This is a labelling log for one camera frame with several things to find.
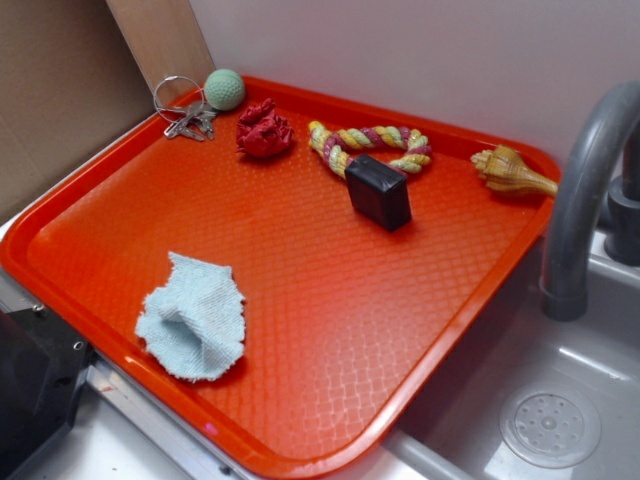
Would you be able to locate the black rectangular block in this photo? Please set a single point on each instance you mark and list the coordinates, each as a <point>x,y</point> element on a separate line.
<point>379,192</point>

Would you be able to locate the light blue cloth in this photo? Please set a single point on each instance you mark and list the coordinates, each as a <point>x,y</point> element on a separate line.
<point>194,325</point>

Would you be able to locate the round sink drain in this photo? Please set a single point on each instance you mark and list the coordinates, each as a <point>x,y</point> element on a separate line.
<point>549,425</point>

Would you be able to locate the crumpled red paper ball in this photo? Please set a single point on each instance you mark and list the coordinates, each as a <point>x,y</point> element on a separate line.
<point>262,132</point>

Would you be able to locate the wooden board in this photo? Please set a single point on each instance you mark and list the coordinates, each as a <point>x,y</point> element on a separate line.
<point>167,44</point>

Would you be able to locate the brown cardboard panel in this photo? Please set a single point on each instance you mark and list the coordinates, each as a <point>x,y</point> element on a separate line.
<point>69,87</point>

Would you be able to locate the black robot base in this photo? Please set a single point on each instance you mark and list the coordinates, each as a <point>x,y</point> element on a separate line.
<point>44,363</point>

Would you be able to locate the green dimpled ball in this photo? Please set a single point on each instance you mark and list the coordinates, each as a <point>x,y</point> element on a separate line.
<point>224,89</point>

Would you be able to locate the multicolour rope toy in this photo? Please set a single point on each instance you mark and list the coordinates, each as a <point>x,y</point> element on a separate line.
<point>334,147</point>

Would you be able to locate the silver keys on wire ring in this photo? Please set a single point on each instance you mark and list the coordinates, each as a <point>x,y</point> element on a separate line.
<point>194,122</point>

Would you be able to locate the grey toy faucet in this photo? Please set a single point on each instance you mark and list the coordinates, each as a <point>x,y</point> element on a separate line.
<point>601,179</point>

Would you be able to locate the tan conch seashell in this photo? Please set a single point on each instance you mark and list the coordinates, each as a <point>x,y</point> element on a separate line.
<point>504,171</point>

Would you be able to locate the grey toy sink basin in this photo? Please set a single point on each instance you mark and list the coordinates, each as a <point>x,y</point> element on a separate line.
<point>451,429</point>

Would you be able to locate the orange plastic tray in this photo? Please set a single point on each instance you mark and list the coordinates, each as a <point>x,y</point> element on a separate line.
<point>345,321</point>

